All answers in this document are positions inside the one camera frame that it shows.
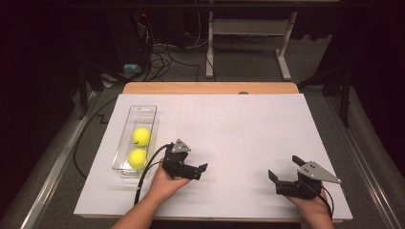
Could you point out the white table sheet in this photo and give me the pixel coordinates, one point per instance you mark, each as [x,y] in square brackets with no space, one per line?
[238,133]

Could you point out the clear plastic container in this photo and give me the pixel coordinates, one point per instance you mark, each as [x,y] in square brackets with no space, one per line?
[144,113]

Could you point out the dark computer tower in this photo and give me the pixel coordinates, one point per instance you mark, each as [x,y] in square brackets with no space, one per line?
[127,38]

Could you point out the small blue item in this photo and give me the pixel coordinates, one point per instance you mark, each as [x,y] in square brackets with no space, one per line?
[132,67]

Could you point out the yellow tennis ball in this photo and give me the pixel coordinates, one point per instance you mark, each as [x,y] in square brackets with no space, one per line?
[141,136]
[137,158]

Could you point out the metal floor rail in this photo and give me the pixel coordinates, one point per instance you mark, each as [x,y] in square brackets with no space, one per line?
[54,171]
[359,159]

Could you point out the person's left hand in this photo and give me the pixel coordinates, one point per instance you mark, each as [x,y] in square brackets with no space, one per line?
[165,186]

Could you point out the black stand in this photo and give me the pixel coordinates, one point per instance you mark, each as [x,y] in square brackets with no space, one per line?
[344,95]
[83,92]

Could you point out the person's right hand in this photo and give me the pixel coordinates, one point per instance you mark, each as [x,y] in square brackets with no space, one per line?
[312,206]

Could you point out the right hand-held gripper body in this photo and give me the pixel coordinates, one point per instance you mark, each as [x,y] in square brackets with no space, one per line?
[302,187]

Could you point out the white metal desk frame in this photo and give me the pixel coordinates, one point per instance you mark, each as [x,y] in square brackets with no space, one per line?
[248,27]

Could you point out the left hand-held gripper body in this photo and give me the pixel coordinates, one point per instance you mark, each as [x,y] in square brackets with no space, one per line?
[176,160]

